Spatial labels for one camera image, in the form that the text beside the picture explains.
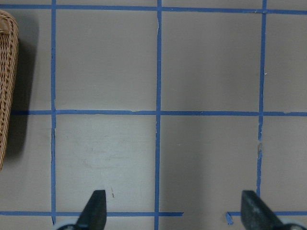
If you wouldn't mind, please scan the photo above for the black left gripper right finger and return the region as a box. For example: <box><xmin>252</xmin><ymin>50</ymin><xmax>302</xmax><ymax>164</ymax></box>
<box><xmin>241</xmin><ymin>190</ymin><xmax>284</xmax><ymax>230</ymax></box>

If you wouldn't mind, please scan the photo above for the brown wicker basket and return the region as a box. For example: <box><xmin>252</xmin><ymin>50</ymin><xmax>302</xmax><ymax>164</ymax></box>
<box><xmin>0</xmin><ymin>10</ymin><xmax>19</xmax><ymax>167</ymax></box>

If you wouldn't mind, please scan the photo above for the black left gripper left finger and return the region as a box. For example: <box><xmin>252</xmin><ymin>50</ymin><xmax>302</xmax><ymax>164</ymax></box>
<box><xmin>76</xmin><ymin>190</ymin><xmax>107</xmax><ymax>230</ymax></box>

